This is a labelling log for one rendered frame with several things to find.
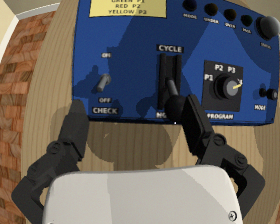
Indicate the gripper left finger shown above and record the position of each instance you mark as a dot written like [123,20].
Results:
[70,145]

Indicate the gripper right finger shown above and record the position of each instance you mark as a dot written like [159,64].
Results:
[212,147]

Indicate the blue control panel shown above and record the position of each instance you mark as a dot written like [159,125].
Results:
[116,51]

